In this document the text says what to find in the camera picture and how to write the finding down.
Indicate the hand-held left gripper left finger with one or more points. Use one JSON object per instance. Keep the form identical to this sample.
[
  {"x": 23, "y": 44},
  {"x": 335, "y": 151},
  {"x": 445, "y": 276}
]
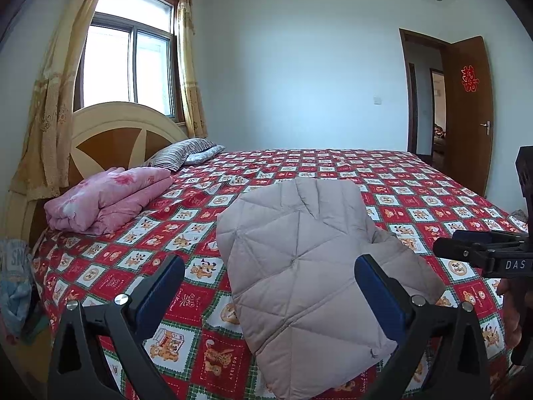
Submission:
[{"x": 160, "y": 300}]

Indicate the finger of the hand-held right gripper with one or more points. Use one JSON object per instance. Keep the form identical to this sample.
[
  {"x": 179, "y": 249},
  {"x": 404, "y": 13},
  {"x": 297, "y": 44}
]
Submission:
[
  {"x": 474, "y": 235},
  {"x": 458, "y": 250}
]

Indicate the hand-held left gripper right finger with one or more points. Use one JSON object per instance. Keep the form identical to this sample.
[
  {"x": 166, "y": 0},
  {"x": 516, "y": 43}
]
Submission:
[{"x": 381, "y": 300}]

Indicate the light grey quilted jacket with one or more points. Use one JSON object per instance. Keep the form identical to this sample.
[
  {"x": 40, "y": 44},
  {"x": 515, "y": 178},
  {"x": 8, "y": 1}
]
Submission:
[{"x": 300, "y": 266}]

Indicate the person's right hand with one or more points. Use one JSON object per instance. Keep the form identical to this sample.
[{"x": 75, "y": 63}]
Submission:
[{"x": 510, "y": 304}]

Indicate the grey cloth pile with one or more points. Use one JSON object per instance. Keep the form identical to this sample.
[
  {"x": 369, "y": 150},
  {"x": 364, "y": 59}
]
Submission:
[{"x": 518, "y": 218}]

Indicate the red printed bedspread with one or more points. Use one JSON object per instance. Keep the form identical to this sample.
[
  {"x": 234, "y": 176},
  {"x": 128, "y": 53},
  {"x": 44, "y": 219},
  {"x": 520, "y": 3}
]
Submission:
[{"x": 195, "y": 216}]

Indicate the brown wooden door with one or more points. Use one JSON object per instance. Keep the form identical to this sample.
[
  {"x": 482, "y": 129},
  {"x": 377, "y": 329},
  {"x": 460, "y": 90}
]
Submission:
[{"x": 466, "y": 141}]

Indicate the brown sofa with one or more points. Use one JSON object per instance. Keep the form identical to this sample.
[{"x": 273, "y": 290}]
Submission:
[{"x": 439, "y": 133}]

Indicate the pink folded quilt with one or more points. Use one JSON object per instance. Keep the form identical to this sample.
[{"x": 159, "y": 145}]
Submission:
[{"x": 104, "y": 200}]

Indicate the light blue printed garment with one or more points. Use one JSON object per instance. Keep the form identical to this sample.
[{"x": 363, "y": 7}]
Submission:
[{"x": 14, "y": 283}]

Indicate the striped pillow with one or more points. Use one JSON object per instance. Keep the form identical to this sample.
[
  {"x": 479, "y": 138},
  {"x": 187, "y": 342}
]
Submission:
[{"x": 179, "y": 154}]

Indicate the grey patterned pillow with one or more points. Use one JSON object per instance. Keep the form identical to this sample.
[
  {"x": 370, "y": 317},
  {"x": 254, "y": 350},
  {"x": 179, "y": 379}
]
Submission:
[{"x": 204, "y": 156}]

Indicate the red paper door decoration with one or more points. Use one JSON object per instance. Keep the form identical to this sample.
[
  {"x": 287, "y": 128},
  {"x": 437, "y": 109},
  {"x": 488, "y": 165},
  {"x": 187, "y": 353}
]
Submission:
[{"x": 469, "y": 78}]

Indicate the wooden bed headboard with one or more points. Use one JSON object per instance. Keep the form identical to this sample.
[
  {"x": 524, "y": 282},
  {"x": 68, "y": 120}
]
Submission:
[{"x": 116, "y": 141}]

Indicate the wide yellow curtain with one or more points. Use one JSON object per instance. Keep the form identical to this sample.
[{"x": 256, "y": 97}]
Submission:
[{"x": 54, "y": 104}]

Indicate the window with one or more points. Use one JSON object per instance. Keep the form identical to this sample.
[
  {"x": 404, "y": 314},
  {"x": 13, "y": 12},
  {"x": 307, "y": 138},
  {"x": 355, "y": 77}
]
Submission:
[{"x": 150, "y": 71}]

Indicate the brown door frame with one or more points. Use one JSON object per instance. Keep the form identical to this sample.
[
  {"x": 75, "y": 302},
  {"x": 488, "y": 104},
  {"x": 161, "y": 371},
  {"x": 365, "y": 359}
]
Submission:
[{"x": 412, "y": 100}]

